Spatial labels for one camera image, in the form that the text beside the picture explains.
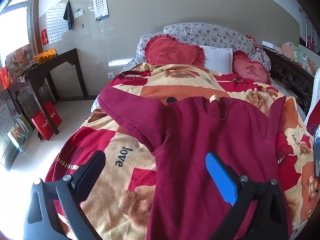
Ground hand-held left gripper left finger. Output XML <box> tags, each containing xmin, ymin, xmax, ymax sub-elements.
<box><xmin>22</xmin><ymin>151</ymin><xmax>106</xmax><ymax>240</ymax></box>

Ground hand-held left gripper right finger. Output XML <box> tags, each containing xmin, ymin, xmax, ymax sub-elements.
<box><xmin>205</xmin><ymin>152</ymin><xmax>293</xmax><ymax>240</ymax></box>

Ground maroon sweater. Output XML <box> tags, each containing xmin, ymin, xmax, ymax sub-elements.
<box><xmin>97</xmin><ymin>86</ymin><xmax>293</xmax><ymax>240</ymax></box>

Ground red printed cloth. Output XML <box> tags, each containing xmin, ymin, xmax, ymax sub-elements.
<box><xmin>306</xmin><ymin>104</ymin><xmax>320</xmax><ymax>140</ymax></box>

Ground red orange printed blanket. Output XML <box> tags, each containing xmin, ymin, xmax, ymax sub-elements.
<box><xmin>45</xmin><ymin>62</ymin><xmax>320</xmax><ymax>240</ymax></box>

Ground white cloth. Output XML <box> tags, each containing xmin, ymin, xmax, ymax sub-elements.
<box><xmin>304</xmin><ymin>67</ymin><xmax>320</xmax><ymax>126</ymax></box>

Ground red gift bag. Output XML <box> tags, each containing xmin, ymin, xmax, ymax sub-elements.
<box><xmin>31</xmin><ymin>110</ymin><xmax>55</xmax><ymax>141</ymax></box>
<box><xmin>44</xmin><ymin>101</ymin><xmax>62</xmax><ymax>128</ymax></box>

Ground carved dark wooden headboard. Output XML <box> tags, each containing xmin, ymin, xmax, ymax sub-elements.
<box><xmin>262</xmin><ymin>46</ymin><xmax>315</xmax><ymax>117</ymax></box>

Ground green printed gift bag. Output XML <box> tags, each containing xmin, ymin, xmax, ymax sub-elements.
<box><xmin>7</xmin><ymin>114</ymin><xmax>33</xmax><ymax>152</ymax></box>

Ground dark metal grille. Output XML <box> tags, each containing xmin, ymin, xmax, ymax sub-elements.
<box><xmin>0</xmin><ymin>90</ymin><xmax>16</xmax><ymax>171</ymax></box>

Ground clutter of packets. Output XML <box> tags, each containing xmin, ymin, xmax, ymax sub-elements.
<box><xmin>279</xmin><ymin>41</ymin><xmax>320</xmax><ymax>76</ymax></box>

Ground floral bed sheet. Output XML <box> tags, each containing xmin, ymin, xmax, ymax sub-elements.
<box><xmin>90</xmin><ymin>59</ymin><xmax>307</xmax><ymax>124</ymax></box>

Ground small red heart pillow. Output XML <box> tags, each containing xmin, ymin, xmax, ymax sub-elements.
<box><xmin>232</xmin><ymin>50</ymin><xmax>272</xmax><ymax>85</ymax></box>

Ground dark wooden side table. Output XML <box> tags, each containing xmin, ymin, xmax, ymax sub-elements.
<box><xmin>6</xmin><ymin>48</ymin><xmax>88</xmax><ymax>135</ymax></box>

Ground dark patterned cloth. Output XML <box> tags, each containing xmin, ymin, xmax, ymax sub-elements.
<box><xmin>19</xmin><ymin>62</ymin><xmax>42</xmax><ymax>83</ymax></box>

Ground white pillow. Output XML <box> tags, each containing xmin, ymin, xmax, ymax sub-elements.
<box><xmin>199</xmin><ymin>45</ymin><xmax>233</xmax><ymax>74</ymax></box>

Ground metal rack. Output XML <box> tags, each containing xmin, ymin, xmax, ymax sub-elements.
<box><xmin>304</xmin><ymin>11</ymin><xmax>320</xmax><ymax>49</ymax></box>

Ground orange plastic basket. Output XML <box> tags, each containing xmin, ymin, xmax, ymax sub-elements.
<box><xmin>33</xmin><ymin>47</ymin><xmax>57</xmax><ymax>63</ymax></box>

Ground colourful gift boxes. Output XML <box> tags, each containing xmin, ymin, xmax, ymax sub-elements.
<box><xmin>0</xmin><ymin>44</ymin><xmax>35</xmax><ymax>90</ymax></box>

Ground large red heart pillow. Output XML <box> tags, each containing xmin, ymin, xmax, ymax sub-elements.
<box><xmin>144</xmin><ymin>34</ymin><xmax>206</xmax><ymax>67</ymax></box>

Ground floral bolster pillow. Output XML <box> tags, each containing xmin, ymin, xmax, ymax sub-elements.
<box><xmin>135</xmin><ymin>22</ymin><xmax>272</xmax><ymax>72</ymax></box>

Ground dark hanging cloth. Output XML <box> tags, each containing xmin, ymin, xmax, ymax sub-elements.
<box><xmin>63</xmin><ymin>0</ymin><xmax>74</xmax><ymax>31</ymax></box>

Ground eye chart poster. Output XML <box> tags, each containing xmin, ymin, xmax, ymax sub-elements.
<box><xmin>91</xmin><ymin>0</ymin><xmax>110</xmax><ymax>22</ymax></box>

